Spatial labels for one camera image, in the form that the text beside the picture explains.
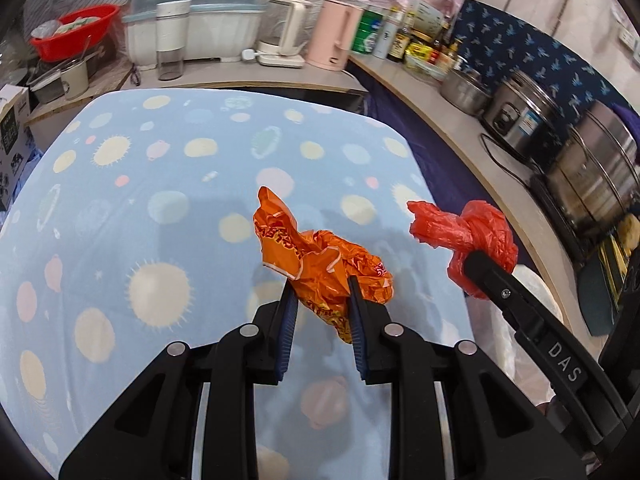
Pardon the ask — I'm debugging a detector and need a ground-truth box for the red plastic bag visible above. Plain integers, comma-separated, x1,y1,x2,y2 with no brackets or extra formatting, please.
407,200,518,299

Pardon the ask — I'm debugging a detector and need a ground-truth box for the white lined trash bin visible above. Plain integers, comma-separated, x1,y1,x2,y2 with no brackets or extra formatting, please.
466,263,566,409

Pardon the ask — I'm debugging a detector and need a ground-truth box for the black induction cooker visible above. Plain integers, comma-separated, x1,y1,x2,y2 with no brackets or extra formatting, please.
528,174,593,268

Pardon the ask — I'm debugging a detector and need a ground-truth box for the large steel steamer pot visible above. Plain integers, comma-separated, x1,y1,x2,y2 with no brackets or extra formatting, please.
546,101,639,237

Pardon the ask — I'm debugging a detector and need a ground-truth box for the blue spotted tablecloth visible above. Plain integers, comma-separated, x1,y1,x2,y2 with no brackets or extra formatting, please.
1,89,472,474

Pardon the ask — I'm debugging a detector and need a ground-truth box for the steel rice cooker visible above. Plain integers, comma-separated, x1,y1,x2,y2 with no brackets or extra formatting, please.
480,70,561,162

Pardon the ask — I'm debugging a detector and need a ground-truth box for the small steel pot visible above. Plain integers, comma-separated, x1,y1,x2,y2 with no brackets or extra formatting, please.
439,67,491,117

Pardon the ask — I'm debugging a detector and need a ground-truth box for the white green cardboard box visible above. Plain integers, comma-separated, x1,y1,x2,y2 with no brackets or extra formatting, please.
0,84,32,211

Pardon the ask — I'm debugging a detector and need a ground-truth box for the dark sauce bottle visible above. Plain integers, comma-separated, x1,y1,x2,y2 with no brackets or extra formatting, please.
387,10,414,63

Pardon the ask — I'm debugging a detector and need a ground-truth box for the white bottle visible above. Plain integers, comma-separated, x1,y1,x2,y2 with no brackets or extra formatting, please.
372,10,404,58

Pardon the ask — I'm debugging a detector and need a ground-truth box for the green tin can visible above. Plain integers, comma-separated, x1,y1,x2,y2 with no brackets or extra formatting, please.
352,6,384,54

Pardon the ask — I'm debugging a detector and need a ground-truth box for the pink electric kettle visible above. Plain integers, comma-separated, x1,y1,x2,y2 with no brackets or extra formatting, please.
306,0,363,72

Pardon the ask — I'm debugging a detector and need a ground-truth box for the white electric kettle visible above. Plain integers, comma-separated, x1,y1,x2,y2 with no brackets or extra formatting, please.
256,0,310,70

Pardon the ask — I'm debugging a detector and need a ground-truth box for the red plastic basin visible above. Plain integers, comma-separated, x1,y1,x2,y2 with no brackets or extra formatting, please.
29,3,120,63

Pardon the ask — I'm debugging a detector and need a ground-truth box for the white blender cup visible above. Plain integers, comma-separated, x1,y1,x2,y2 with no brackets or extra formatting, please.
155,0,191,81

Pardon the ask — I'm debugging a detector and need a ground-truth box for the white dish rack with lid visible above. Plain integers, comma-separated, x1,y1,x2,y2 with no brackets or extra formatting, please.
122,0,266,67

